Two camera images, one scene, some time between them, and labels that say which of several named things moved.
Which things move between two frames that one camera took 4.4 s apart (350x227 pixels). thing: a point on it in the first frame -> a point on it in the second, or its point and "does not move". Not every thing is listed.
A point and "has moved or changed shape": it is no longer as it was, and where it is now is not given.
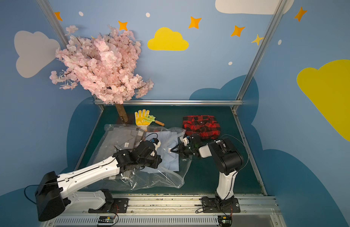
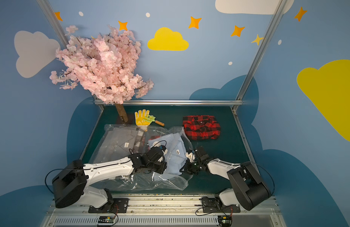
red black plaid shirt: (205, 126) does not move
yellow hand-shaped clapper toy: (144, 118) does not move
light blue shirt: (170, 161) has moved or changed shape
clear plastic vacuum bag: (170, 172) does not move
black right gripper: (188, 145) -> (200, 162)
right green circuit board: (225, 221) does not move
